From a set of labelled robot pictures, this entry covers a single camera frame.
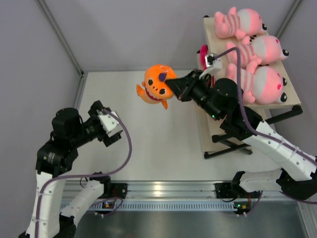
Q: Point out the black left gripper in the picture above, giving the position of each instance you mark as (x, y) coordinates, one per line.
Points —
(94, 112)

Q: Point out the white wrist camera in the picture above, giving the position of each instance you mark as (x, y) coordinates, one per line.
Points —
(213, 64)
(108, 122)

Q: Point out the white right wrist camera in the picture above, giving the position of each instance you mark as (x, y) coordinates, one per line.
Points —
(213, 64)

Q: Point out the grey slotted cable duct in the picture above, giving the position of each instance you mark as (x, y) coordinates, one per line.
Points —
(164, 206)

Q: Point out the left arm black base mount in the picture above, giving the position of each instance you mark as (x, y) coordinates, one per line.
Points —
(115, 189)

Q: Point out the pink striped plush back shelf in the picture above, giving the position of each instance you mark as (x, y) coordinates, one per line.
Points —
(238, 24)

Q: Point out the small pink striped plush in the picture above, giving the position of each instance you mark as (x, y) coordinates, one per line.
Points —
(262, 85)

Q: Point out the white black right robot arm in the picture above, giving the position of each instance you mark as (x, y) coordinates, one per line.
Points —
(296, 176)

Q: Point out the pink striped plush front shelf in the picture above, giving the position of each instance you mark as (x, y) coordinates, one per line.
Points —
(263, 50)

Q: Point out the pink striped plush shelf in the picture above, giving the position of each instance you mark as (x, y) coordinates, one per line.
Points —
(238, 24)
(263, 50)

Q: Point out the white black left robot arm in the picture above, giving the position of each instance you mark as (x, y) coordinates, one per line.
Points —
(54, 163)

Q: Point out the aluminium rail frame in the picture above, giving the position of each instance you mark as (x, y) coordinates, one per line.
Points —
(155, 190)

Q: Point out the magenta plush on lower shelf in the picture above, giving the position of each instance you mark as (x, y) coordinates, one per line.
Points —
(203, 52)

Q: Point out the orange plush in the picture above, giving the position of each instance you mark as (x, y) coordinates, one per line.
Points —
(153, 89)

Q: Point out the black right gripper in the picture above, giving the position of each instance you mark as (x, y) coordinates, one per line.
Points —
(185, 85)

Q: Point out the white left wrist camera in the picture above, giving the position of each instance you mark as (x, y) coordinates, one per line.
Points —
(108, 122)

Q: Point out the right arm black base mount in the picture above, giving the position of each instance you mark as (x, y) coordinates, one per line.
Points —
(228, 190)

